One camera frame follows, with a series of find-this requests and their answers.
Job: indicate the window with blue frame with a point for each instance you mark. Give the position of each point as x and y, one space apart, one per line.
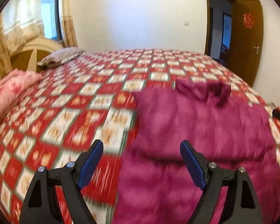
50 18

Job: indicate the grey striped pillow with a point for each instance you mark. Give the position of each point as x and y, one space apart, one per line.
60 57

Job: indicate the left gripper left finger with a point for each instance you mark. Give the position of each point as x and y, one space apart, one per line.
41 204

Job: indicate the brown wooden door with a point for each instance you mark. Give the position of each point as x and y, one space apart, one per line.
243 56

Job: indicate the white wall switch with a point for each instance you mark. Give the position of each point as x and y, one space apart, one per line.
186 23

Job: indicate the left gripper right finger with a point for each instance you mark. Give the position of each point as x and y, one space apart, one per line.
240 205

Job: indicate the red patchwork bear bedspread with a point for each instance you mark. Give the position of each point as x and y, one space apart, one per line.
91 98

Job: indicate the pink floral pillow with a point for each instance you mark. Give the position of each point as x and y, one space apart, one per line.
13 86

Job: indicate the magenta quilted down jacket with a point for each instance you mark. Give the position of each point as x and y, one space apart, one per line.
161 178

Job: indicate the cream wooden headboard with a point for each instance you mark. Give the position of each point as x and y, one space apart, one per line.
27 56

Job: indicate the beige patterned curtain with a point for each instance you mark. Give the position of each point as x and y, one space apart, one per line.
20 22

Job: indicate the red door decoration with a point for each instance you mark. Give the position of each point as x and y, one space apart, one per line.
248 20

